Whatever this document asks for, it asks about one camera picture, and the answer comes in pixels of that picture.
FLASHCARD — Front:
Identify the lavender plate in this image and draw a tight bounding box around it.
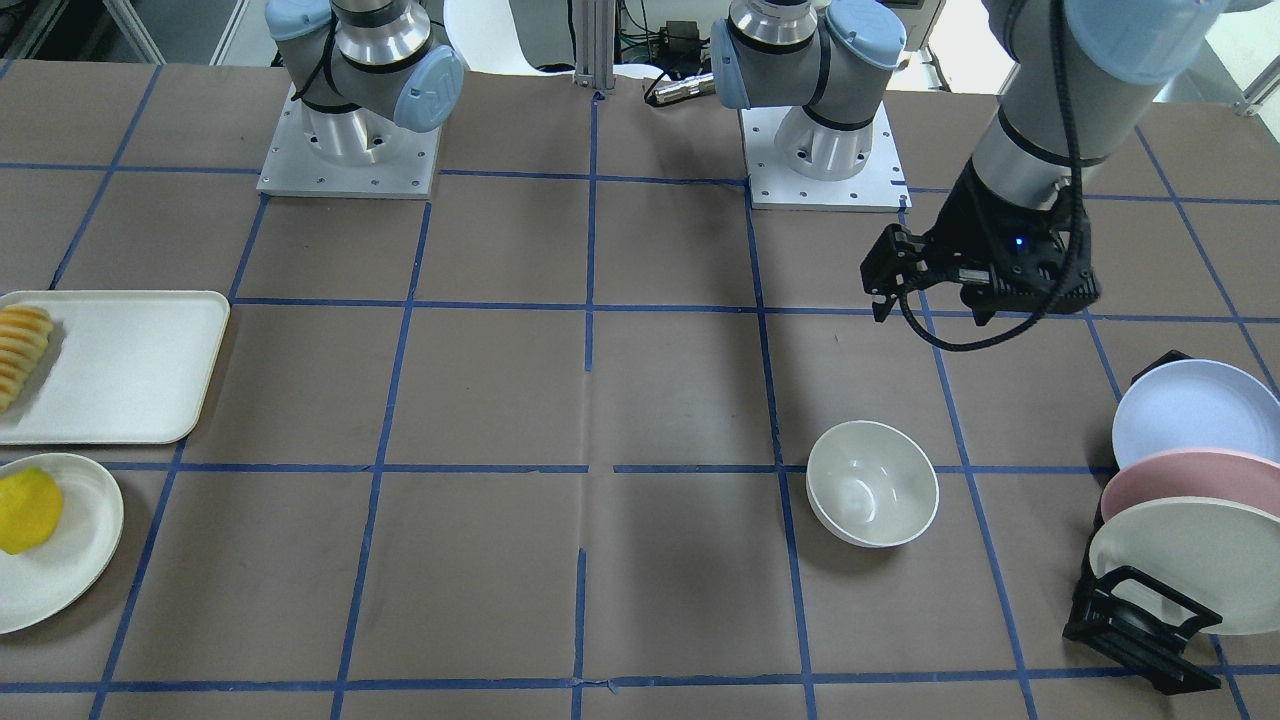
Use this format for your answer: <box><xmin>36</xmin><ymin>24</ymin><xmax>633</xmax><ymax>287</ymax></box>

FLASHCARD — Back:
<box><xmin>1111</xmin><ymin>359</ymin><xmax>1279</xmax><ymax>468</ymax></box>

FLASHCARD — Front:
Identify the yellow lemon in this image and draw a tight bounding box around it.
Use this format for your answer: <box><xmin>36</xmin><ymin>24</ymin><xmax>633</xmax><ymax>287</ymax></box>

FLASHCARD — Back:
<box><xmin>1</xmin><ymin>468</ymin><xmax>64</xmax><ymax>555</ymax></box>

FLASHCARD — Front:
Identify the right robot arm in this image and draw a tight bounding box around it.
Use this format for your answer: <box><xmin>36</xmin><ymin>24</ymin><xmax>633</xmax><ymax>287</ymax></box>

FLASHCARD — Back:
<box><xmin>264</xmin><ymin>1</ymin><xmax>465</xmax><ymax>164</ymax></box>

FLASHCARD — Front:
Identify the pink plate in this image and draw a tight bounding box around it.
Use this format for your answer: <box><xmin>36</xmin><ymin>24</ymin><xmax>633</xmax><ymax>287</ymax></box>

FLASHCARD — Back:
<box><xmin>1100</xmin><ymin>447</ymin><xmax>1279</xmax><ymax>521</ymax></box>

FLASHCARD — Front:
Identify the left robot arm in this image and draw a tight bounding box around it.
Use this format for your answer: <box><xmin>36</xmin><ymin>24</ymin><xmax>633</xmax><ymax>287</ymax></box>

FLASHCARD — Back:
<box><xmin>709</xmin><ymin>1</ymin><xmax>1258</xmax><ymax>325</ymax></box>

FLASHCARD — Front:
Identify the white rectangular tray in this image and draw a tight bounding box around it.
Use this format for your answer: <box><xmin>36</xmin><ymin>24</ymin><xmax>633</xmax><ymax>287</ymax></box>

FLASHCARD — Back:
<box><xmin>1</xmin><ymin>290</ymin><xmax>230</xmax><ymax>446</ymax></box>

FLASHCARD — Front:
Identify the white bowl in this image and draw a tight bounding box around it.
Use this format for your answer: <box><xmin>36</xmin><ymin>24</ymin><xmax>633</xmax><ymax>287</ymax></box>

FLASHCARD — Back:
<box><xmin>805</xmin><ymin>420</ymin><xmax>940</xmax><ymax>550</ymax></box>

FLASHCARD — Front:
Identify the beige plate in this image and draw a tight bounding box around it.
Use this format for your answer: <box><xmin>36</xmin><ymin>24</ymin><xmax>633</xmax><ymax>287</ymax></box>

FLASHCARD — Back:
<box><xmin>1088</xmin><ymin>497</ymin><xmax>1279</xmax><ymax>635</ymax></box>

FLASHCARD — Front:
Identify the black dish rack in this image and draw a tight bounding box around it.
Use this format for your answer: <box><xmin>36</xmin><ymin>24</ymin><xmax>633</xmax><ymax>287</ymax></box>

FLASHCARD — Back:
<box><xmin>1062</xmin><ymin>350</ymin><xmax>1222</xmax><ymax>697</ymax></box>

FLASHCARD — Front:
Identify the aluminium frame post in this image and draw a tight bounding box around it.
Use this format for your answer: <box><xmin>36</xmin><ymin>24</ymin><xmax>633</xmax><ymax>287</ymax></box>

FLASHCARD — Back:
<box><xmin>570</xmin><ymin>0</ymin><xmax>617</xmax><ymax>94</ymax></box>

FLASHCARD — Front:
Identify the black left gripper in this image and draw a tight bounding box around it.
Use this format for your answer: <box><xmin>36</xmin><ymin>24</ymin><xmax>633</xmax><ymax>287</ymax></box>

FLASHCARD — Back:
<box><xmin>861</xmin><ymin>163</ymin><xmax>1101</xmax><ymax>325</ymax></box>

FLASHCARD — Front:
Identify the cream round plate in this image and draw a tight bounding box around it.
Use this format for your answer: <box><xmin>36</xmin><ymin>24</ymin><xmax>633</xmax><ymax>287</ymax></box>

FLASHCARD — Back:
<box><xmin>1</xmin><ymin>454</ymin><xmax>124</xmax><ymax>634</ymax></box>

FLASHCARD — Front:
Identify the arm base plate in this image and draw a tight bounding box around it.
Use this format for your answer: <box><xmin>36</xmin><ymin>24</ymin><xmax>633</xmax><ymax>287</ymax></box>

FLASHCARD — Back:
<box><xmin>739</xmin><ymin>105</ymin><xmax>913</xmax><ymax>213</ymax></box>
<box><xmin>257</xmin><ymin>87</ymin><xmax>442</xmax><ymax>201</ymax></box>

